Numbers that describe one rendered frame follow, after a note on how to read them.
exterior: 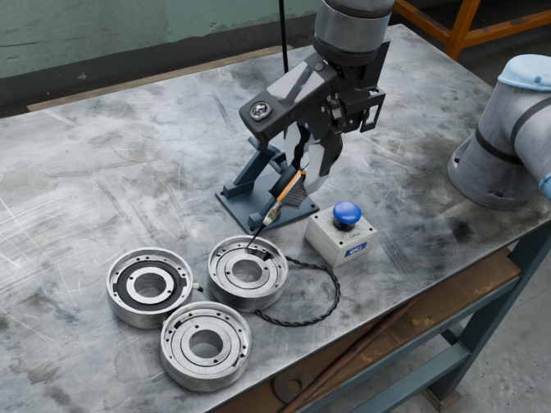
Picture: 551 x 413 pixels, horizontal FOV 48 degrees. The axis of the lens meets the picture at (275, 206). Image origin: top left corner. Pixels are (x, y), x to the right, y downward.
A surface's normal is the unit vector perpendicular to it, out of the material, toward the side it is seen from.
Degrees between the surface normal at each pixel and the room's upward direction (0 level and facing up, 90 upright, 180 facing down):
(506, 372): 0
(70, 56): 90
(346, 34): 90
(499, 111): 92
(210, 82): 0
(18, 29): 90
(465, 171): 73
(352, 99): 0
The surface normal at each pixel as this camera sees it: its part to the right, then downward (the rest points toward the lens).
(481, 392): 0.15, -0.71
